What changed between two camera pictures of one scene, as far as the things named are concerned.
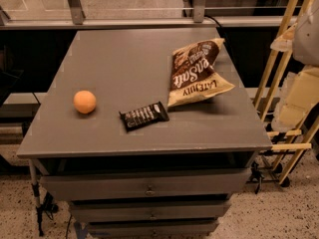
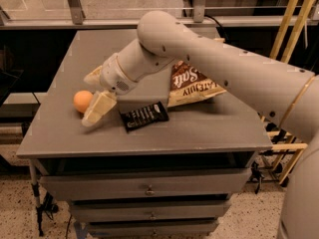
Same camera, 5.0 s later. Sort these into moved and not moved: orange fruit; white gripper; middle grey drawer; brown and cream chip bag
Moved: white gripper
Not moved: middle grey drawer; orange fruit; brown and cream chip bag
